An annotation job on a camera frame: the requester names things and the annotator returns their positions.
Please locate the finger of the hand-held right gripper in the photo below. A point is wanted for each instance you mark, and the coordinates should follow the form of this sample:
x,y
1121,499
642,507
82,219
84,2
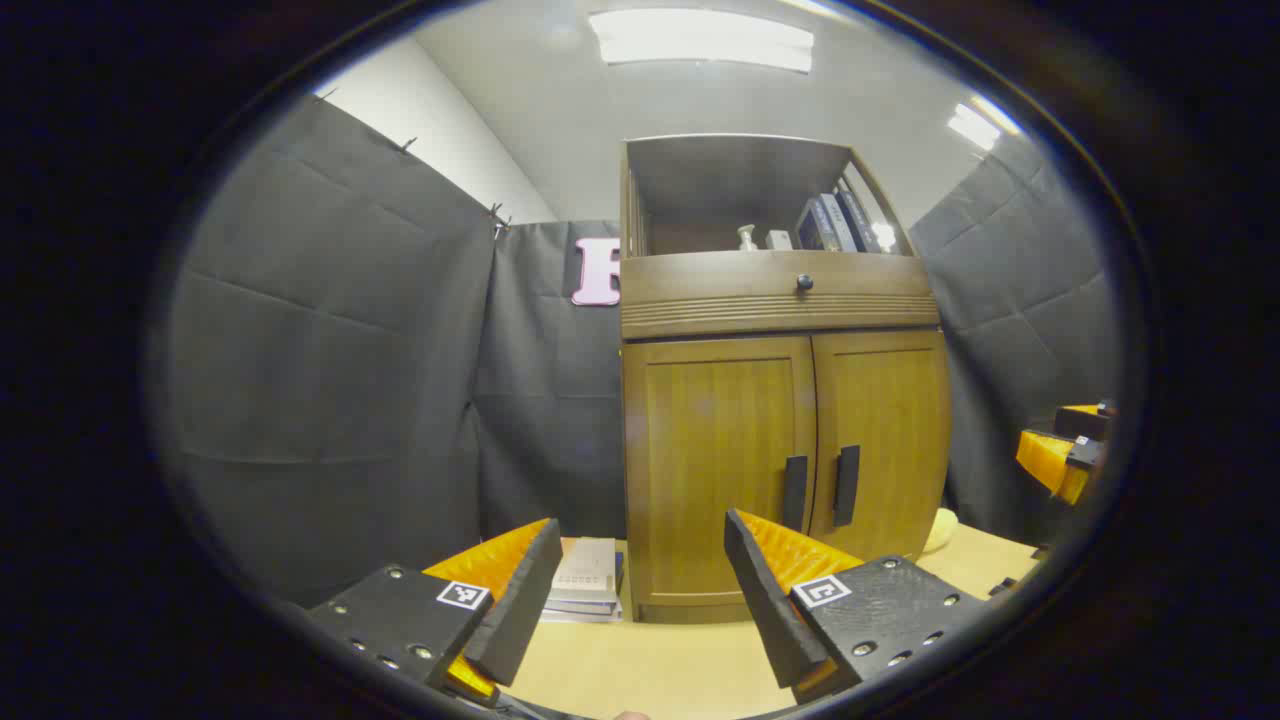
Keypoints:
x,y
1085,422
1045,460

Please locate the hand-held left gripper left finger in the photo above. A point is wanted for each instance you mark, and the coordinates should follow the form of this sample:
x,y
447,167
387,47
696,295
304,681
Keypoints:
x,y
525,610

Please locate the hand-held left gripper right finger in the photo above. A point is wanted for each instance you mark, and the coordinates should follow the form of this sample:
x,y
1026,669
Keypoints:
x,y
765,610

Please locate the wooden shoe cabinet door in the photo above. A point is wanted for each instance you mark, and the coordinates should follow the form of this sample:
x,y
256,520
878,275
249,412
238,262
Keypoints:
x,y
700,450
890,420

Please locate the wooden double-door shoe cabinet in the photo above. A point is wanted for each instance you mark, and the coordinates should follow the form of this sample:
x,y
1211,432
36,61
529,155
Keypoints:
x,y
730,175

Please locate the wooden cabinet drawer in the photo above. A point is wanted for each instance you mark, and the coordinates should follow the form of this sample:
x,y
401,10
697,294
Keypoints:
x,y
700,280

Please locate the thin white book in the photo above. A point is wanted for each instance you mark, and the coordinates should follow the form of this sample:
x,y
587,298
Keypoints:
x,y
580,617

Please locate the thin grey book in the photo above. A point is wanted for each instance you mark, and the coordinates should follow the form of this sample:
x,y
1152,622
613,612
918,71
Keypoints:
x,y
580,602

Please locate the white cover book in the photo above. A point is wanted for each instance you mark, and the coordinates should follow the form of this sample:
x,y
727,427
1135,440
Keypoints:
x,y
585,565

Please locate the pale yellow round cushion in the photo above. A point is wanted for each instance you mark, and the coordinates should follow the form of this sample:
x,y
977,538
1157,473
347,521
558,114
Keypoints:
x,y
940,530

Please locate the dark book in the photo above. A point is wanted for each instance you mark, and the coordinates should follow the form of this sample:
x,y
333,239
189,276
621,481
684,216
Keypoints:
x,y
810,230
838,225
858,215

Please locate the small ceiling light panel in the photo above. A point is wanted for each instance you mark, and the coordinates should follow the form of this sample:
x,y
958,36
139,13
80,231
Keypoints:
x,y
978,125

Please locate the black backdrop cloth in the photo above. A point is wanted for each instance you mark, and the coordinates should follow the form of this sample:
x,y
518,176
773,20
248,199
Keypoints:
x,y
330,350

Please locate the small white box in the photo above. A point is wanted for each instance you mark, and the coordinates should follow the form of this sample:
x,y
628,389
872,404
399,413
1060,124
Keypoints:
x,y
779,240

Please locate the small white bottle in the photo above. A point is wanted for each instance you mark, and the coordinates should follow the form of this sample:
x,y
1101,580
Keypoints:
x,y
747,238

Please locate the large ceiling light panel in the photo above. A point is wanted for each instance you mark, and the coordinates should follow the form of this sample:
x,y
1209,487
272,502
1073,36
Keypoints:
x,y
700,38

